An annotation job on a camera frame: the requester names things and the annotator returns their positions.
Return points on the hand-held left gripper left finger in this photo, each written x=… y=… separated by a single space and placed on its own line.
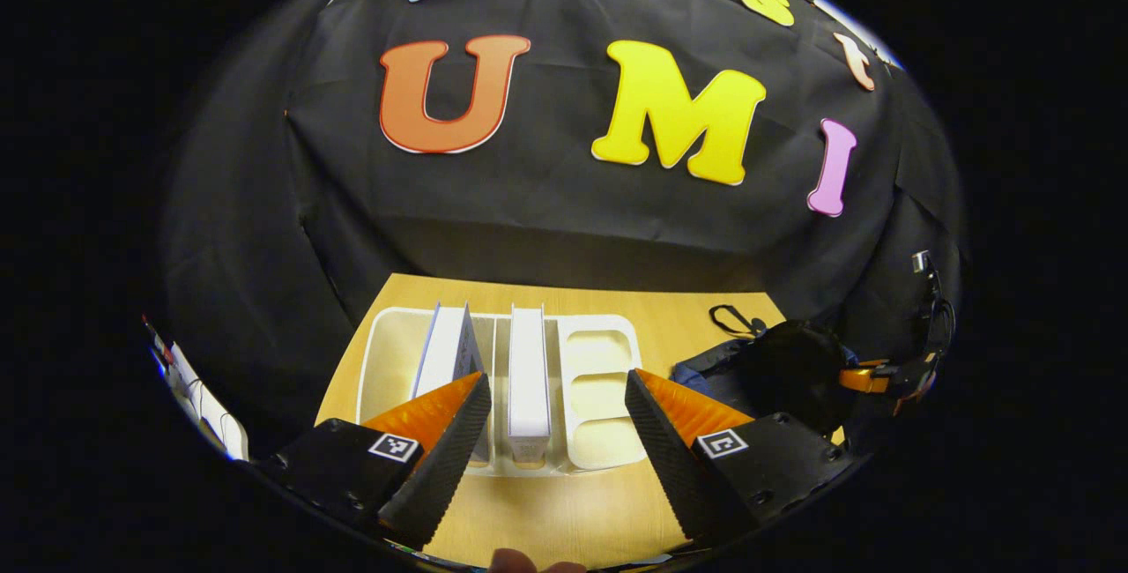
x=445 y=467

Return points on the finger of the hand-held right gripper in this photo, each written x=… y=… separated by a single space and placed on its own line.
x=862 y=377

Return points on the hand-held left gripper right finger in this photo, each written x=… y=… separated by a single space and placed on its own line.
x=674 y=467

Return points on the navy blue schoolbag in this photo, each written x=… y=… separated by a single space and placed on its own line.
x=793 y=370

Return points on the cream plastic bookshelf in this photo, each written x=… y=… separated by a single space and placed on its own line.
x=599 y=379

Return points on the blue cover white book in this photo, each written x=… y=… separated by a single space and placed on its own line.
x=445 y=348
x=529 y=370

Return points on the white side table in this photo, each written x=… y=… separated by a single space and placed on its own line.
x=216 y=419

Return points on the black backdrop cloth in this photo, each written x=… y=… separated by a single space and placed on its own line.
x=546 y=203

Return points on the computer monitor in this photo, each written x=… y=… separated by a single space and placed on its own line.
x=159 y=346

